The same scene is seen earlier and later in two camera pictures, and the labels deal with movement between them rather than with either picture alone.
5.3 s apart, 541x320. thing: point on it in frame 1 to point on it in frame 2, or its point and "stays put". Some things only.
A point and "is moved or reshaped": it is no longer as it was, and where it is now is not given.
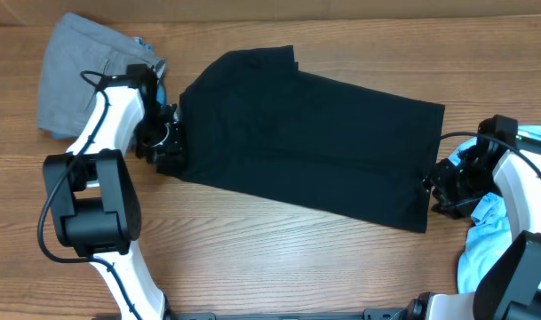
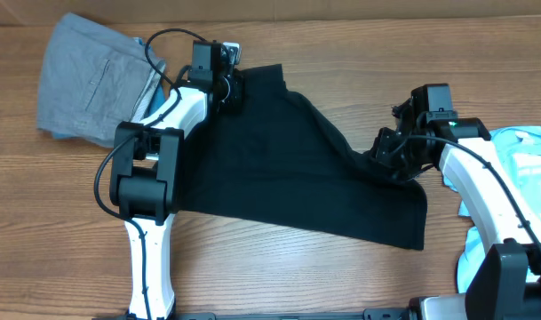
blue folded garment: [161, 86] stays put
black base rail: [377, 314] stays put
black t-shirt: [252, 120] is moved or reshaped
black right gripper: [458, 209] to [382, 154]
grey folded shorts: [76, 54] stays put
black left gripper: [175, 148] to [238, 93]
